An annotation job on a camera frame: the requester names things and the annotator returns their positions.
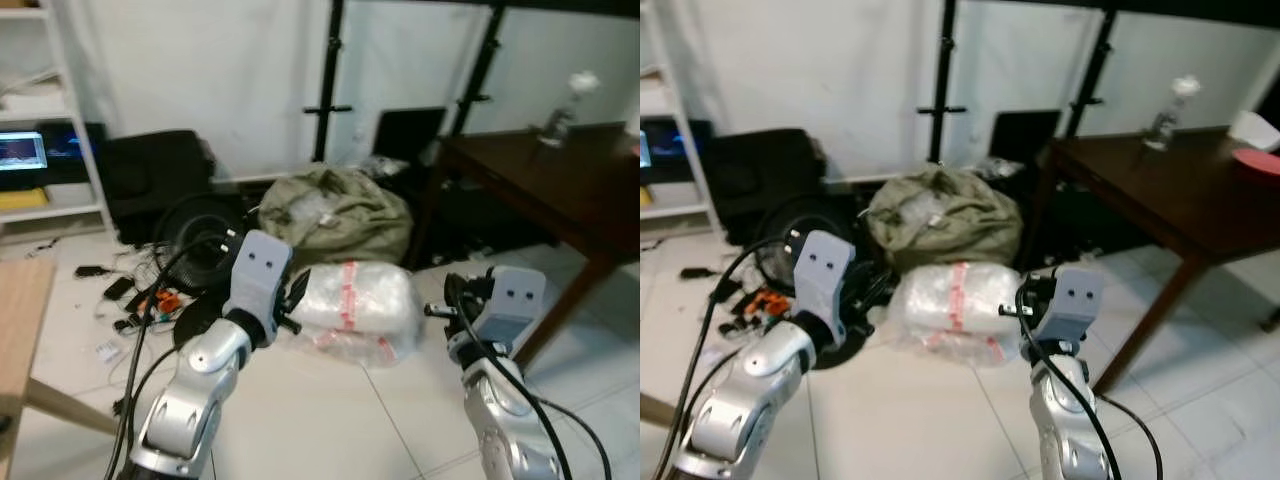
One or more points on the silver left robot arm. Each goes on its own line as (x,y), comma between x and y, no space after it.
(195,390)
(745,400)

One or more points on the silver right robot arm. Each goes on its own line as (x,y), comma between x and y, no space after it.
(1065,430)
(505,430)

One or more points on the clear plastic wrapped bundle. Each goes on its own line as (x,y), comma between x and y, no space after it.
(950,305)
(370,300)

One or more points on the orange and black tool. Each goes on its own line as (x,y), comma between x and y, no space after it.
(765,300)
(165,300)

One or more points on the olive green fabric bag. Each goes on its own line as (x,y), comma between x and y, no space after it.
(945,220)
(340,220)

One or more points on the black floor fan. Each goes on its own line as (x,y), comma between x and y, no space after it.
(200,225)
(780,230)

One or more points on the black power adapter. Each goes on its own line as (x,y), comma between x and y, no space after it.
(693,273)
(118,288)
(90,271)
(730,290)

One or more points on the black flat case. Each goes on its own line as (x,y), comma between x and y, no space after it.
(410,135)
(1025,135)

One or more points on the black fabric bag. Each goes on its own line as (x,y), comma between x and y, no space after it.
(155,180)
(755,175)

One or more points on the white shelf unit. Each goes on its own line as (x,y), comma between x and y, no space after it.
(670,212)
(60,215)

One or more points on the dark monitor screen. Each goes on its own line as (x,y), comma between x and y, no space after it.
(75,150)
(685,150)

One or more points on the lit laptop screen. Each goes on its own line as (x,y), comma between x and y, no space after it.
(22,150)
(646,148)

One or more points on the slanted black stand pole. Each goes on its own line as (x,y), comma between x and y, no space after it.
(482,60)
(1095,60)

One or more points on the straight black stand pole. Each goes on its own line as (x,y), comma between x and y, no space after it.
(945,60)
(330,60)

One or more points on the red round plate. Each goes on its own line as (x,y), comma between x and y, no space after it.
(1258,162)

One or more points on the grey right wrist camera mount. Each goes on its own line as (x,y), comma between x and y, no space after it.
(515,300)
(1072,300)

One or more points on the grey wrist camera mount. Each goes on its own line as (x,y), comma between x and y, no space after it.
(515,300)
(825,275)
(1072,300)
(255,270)

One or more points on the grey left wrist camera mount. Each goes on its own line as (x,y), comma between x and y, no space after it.
(255,270)
(825,275)

